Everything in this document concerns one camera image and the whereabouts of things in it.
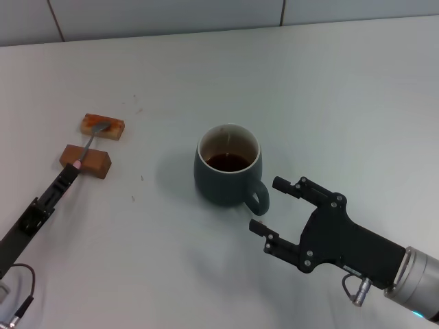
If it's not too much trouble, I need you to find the light wooden block stained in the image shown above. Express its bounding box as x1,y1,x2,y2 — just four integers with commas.
79,112,126,141

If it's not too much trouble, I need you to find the left gripper cable with plug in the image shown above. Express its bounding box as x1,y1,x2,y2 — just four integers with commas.
0,263,37,329

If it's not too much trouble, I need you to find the brown wooden arch block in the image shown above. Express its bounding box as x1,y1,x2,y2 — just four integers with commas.
59,144,112,180

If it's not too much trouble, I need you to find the gripper cable with plug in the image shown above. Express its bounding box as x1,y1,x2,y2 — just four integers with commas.
0,263,37,329
342,272,374,306

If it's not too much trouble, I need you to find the pink handled metal spoon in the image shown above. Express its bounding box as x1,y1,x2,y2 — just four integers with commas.
73,121,112,169

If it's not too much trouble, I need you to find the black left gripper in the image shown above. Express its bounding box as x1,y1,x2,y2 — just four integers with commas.
0,163,84,279

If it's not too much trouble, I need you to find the dark grey ceramic mug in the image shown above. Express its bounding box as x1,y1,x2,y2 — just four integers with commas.
193,122,271,217

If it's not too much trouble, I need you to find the right gripper cable with plug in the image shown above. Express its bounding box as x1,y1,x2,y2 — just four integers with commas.
342,272,374,306

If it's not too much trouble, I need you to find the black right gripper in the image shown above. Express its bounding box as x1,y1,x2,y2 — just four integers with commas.
249,175,407,291

